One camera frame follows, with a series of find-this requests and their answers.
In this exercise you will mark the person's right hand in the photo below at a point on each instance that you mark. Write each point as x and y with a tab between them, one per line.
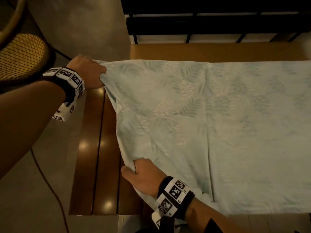
145	178

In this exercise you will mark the person's left hand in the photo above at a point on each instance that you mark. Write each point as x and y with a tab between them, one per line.
83	70

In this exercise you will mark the person's right thumb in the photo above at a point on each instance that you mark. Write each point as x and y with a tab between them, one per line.
127	173

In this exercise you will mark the person's left fingers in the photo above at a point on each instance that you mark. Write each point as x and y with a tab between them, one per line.
100	71

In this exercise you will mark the light blue leaf-patterned bed sheet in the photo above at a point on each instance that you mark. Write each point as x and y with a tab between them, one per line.
218	133

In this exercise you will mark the person's right forearm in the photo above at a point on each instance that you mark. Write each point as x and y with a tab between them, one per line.
206	217

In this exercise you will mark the person's left forearm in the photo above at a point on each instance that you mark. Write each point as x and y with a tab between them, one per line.
26	118

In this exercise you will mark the black-white marker wrist tracker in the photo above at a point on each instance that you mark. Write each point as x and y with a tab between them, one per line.
70	81
173	195

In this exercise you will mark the black metal headboard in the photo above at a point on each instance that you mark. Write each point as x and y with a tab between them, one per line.
206	24

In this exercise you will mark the tan mattress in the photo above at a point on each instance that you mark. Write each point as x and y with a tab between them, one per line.
218	52

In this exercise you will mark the brown wooden bed frame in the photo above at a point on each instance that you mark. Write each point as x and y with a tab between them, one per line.
97	152

